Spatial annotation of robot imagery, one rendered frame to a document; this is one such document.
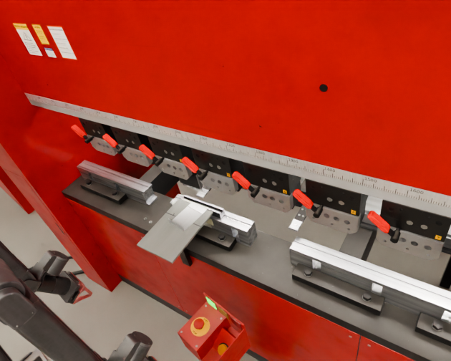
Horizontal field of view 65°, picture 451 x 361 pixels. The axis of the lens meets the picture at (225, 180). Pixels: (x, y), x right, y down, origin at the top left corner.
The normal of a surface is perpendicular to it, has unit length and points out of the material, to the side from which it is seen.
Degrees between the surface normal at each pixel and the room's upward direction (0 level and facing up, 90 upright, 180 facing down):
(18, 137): 90
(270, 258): 0
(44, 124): 90
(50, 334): 90
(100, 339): 0
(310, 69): 90
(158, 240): 0
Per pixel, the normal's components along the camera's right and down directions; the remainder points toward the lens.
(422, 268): -0.18, -0.73
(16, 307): 0.73, 0.35
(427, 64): -0.54, 0.63
